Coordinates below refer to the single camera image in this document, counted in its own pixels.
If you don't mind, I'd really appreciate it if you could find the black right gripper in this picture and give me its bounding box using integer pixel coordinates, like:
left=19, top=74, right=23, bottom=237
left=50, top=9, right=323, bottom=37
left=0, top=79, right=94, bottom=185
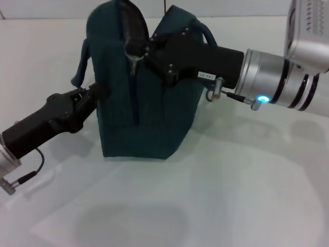
left=142, top=26, right=245, bottom=91

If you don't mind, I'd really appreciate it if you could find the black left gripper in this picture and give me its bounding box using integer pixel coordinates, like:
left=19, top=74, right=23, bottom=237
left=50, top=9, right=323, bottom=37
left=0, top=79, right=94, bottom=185
left=1, top=82, right=111, bottom=160

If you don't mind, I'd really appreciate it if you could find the dark teal fabric lunch bag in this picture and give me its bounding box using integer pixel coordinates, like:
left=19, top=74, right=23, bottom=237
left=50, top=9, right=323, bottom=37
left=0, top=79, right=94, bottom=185
left=70, top=0, right=218, bottom=161

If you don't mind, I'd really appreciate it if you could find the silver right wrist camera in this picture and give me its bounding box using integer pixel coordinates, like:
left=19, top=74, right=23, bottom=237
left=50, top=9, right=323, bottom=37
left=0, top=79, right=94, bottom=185
left=284, top=0, right=329, bottom=75

